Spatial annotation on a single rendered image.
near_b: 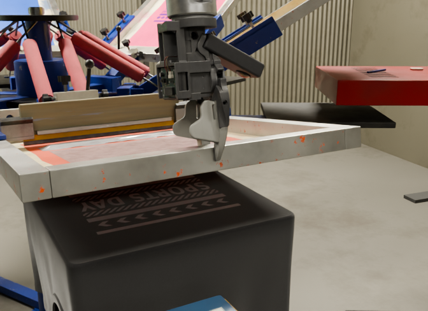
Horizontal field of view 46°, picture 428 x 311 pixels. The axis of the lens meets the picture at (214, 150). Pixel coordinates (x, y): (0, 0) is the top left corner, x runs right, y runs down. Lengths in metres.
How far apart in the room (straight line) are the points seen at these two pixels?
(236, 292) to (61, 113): 0.61
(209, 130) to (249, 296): 0.41
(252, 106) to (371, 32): 1.37
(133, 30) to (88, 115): 1.62
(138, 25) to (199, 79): 2.18
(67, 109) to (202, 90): 0.60
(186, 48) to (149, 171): 0.19
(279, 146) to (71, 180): 0.34
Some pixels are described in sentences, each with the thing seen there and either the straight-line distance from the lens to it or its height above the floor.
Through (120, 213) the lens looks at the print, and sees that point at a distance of 1.03.
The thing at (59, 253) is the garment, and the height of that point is 0.95.
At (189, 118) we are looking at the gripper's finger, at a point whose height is 1.17.
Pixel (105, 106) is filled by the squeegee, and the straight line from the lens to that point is 1.32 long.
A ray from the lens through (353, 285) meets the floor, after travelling 2.74.
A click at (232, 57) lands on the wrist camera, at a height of 1.27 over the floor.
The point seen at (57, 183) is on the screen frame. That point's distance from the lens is 0.70.
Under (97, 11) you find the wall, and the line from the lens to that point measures 4.61.
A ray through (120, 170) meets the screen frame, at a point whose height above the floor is 1.12.
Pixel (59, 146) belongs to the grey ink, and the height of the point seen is 1.04.
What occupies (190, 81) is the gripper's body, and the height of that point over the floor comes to 1.24.
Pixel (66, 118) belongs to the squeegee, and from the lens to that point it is 1.29.
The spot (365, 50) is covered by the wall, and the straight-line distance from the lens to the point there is 5.42.
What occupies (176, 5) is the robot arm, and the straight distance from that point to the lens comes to 0.76.
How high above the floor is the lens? 1.34
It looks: 15 degrees down
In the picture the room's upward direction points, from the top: straight up
